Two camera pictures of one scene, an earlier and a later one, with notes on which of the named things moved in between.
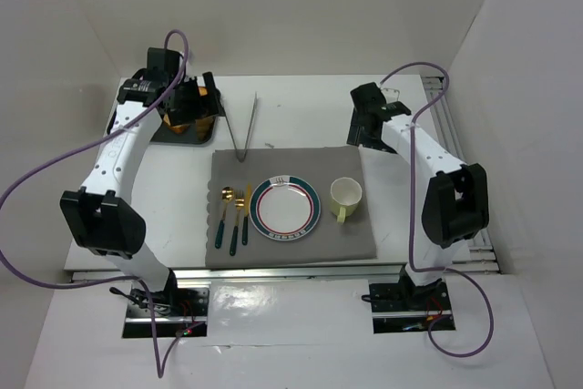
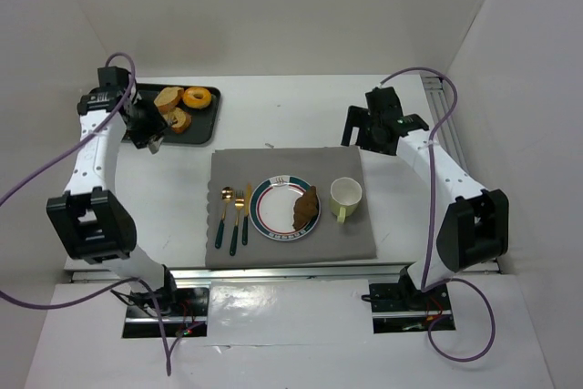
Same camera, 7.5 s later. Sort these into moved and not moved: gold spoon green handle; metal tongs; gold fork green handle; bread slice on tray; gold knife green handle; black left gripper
Moved: metal tongs; black left gripper
Not moved: gold spoon green handle; bread slice on tray; gold fork green handle; gold knife green handle
